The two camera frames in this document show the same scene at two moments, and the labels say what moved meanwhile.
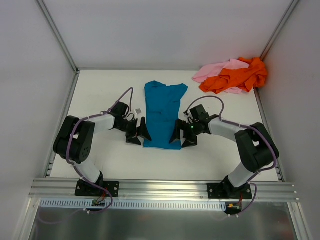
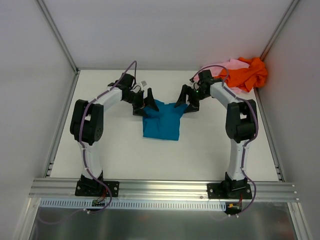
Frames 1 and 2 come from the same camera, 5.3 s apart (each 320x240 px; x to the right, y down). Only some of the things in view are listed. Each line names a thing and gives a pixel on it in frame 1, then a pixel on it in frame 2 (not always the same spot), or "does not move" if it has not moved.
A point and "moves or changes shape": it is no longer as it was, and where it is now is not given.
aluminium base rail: [65, 189] does not move
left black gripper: [133, 130] -> [139, 102]
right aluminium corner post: [278, 30] does not move
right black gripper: [186, 132] -> [191, 98]
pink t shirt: [209, 70] does not move
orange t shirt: [245, 78] does not move
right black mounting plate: [224, 191] does not move
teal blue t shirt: [162, 106] moves or changes shape
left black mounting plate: [84, 188] does not move
